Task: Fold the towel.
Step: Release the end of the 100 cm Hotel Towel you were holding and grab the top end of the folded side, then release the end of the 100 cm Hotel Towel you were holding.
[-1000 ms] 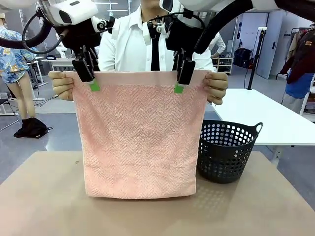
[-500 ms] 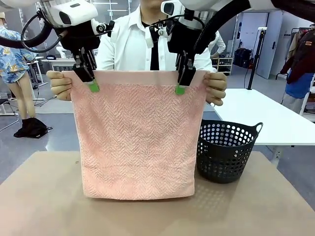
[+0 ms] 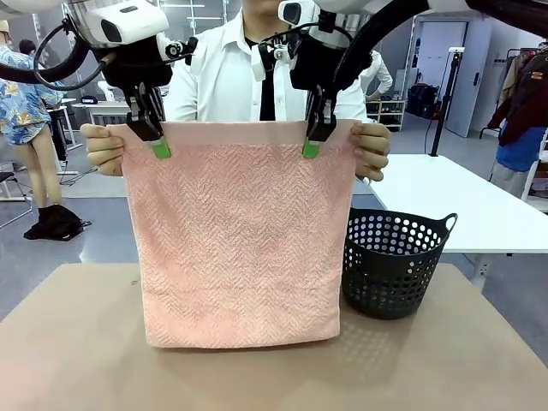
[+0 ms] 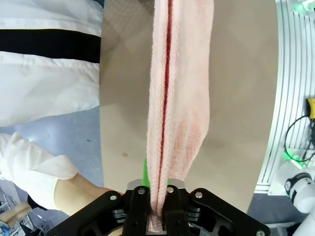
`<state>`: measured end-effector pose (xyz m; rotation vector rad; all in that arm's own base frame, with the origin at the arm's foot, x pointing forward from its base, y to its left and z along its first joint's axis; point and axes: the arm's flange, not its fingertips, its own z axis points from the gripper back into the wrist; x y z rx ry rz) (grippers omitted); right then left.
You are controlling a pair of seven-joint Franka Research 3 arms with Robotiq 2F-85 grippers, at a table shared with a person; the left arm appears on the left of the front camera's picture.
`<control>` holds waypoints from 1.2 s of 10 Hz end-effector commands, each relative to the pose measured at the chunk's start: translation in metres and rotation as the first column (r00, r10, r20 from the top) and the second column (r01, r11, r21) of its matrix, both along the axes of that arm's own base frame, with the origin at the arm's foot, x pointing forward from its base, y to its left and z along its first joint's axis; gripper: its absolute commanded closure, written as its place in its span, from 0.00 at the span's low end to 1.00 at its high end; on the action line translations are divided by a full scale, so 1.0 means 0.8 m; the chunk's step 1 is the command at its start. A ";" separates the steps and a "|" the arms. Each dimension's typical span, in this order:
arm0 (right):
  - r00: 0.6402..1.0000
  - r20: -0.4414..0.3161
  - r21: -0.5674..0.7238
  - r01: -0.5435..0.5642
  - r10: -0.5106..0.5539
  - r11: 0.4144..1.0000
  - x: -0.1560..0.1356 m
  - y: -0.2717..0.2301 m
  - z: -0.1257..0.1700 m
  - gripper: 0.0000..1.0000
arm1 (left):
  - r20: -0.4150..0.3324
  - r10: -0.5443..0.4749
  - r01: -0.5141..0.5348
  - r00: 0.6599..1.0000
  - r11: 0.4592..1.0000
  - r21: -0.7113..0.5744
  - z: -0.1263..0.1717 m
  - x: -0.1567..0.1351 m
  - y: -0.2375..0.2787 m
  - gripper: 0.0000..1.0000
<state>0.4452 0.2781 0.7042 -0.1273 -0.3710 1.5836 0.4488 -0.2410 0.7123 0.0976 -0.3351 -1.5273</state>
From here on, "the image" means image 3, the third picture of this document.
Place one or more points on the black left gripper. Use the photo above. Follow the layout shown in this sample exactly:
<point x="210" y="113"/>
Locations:
<point x="137" y="64"/>

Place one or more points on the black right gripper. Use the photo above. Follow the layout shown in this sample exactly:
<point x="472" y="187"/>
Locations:
<point x="312" y="64"/>

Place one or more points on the pink towel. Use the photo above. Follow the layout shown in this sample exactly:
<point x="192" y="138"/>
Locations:
<point x="235" y="235"/>

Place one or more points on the dark perforated plastic basket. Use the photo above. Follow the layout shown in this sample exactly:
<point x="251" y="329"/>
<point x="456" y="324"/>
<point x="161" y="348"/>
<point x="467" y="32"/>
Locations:
<point x="377" y="310"/>

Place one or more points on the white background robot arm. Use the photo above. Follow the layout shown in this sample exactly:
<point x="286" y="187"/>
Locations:
<point x="105" y="90"/>

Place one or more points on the person's left hand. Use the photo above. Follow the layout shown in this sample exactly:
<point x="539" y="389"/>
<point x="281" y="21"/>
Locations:
<point x="372" y="150"/>

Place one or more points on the person's right hand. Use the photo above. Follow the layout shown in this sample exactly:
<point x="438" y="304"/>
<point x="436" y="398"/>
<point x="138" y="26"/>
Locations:
<point x="103" y="152"/>

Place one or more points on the black printed cap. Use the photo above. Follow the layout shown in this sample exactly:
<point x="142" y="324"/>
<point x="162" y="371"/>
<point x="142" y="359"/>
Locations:
<point x="90" y="99"/>

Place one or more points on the wooden shoe shelf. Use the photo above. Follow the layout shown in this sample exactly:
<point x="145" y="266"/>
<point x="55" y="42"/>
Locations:
<point x="385" y="103"/>

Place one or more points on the mannequin with white hoodie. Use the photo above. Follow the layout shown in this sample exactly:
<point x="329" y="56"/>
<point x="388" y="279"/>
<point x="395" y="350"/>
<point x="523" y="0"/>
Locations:
<point x="379" y="73"/>

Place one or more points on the person in white shirt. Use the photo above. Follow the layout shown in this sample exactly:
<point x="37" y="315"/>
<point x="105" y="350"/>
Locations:
<point x="222" y="64"/>

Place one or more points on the black suitcase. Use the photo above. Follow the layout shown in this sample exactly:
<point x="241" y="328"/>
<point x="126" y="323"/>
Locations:
<point x="421" y="100"/>

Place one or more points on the black stand with white box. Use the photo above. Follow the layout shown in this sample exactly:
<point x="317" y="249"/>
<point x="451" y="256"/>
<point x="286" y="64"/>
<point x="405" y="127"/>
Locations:
<point x="448" y="85"/>

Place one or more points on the mannequin with floral shirt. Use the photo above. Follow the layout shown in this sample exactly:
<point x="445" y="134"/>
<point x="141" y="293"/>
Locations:
<point x="17" y="111"/>

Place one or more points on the black-haired background person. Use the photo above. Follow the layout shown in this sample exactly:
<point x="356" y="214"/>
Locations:
<point x="26" y="45"/>

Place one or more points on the white open door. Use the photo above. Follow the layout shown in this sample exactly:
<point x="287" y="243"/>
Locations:
<point x="471" y="77"/>

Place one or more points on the black chair with white legs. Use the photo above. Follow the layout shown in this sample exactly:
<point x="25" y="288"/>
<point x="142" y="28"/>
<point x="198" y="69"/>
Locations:
<point x="6" y="175"/>

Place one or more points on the white side table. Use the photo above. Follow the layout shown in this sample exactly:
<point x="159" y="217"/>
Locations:
<point x="471" y="205"/>

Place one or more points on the beige coat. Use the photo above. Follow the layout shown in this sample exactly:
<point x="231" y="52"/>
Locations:
<point x="511" y="77"/>

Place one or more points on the grey garment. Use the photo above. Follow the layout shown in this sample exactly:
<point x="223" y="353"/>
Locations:
<point x="509" y="180"/>

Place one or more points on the blue garment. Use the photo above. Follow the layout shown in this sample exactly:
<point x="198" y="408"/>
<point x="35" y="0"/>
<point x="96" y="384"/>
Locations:
<point x="522" y="150"/>

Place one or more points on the dark brown jacket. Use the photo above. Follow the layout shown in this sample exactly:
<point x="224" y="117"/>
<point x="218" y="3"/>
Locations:
<point x="531" y="98"/>

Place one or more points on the white frame workbench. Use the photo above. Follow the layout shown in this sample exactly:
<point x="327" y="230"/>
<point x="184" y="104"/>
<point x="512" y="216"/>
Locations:
<point x="98" y="107"/>

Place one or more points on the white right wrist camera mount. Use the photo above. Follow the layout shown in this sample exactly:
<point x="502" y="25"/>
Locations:
<point x="259" y="64"/>

